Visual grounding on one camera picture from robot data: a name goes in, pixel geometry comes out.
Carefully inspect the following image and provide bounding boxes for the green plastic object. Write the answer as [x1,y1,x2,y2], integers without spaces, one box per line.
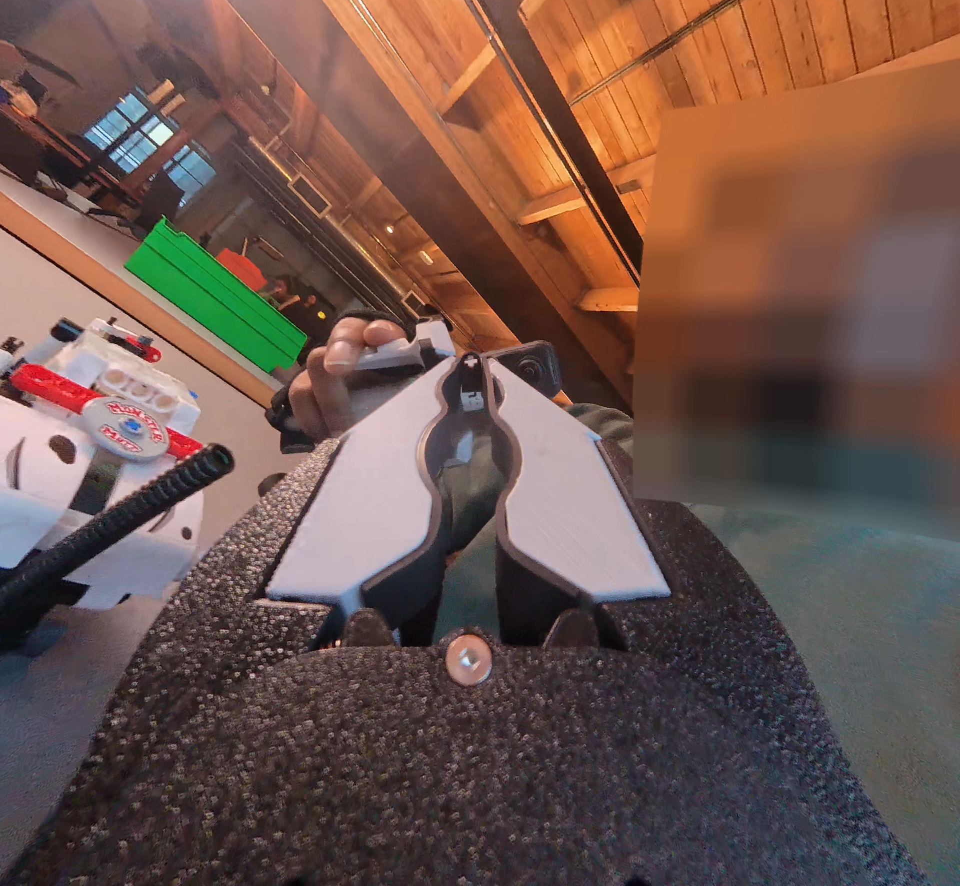
[123,218,310,373]

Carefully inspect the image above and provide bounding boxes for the white toy truck model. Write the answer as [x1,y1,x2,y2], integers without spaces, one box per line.
[0,316,205,611]

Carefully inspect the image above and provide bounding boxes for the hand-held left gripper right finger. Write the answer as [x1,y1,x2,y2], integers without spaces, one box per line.
[481,357,672,607]

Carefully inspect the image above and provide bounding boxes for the grey desk with wooden edge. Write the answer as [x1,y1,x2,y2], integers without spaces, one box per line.
[0,173,282,407]

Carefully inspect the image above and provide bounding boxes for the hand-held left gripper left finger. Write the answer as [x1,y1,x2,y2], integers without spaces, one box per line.
[264,357,460,618]

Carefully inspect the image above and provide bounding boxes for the person's right hand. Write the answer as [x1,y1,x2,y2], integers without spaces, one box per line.
[288,316,412,444]

